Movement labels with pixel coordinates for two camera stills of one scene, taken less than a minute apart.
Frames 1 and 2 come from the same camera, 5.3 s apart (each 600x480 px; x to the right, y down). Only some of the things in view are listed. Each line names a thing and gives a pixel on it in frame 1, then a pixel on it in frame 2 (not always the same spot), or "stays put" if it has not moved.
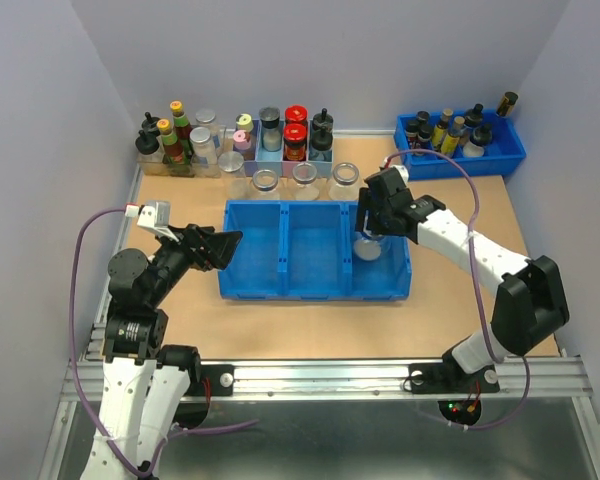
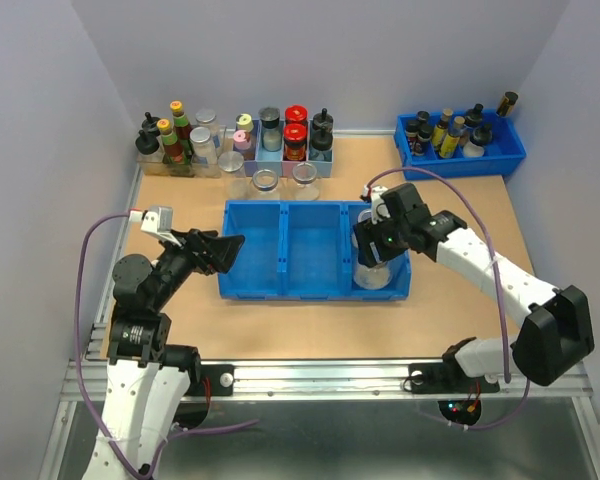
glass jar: x=265 y=180 stays put
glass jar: x=346 y=182 -> x=372 y=278
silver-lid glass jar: x=234 y=181 stays put
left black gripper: x=217 y=249 stays put
